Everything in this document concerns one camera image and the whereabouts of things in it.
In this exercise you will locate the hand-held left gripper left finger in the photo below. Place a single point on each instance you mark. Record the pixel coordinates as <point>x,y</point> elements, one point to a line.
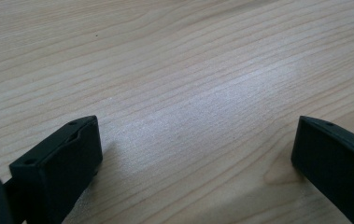
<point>56,168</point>

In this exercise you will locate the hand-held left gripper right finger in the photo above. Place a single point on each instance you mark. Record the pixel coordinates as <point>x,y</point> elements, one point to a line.
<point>336,161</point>

